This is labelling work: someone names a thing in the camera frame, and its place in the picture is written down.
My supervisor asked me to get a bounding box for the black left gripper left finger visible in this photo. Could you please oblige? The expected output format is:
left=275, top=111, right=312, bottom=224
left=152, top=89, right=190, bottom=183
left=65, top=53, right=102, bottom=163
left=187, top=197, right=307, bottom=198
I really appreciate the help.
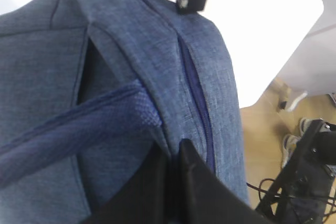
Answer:
left=83, top=144, right=184, bottom=223

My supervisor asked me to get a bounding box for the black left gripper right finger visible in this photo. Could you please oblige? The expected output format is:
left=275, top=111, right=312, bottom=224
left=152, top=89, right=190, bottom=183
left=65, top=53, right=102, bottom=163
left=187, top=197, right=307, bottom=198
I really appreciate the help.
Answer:
left=179, top=139, right=270, bottom=224

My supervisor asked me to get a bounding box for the navy blue lunch bag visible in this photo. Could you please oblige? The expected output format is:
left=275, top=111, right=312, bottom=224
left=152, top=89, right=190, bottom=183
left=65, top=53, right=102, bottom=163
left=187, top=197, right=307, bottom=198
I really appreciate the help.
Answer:
left=1, top=0, right=248, bottom=223

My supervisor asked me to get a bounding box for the white table leg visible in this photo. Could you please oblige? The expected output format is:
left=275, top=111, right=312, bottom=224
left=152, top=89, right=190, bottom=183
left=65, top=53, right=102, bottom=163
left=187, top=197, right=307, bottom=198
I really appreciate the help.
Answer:
left=271, top=78, right=308, bottom=112

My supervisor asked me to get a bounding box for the black floor cable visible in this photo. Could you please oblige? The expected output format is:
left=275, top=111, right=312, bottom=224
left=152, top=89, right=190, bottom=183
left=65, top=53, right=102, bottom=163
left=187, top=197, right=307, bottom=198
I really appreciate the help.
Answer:
left=245, top=178, right=336, bottom=217

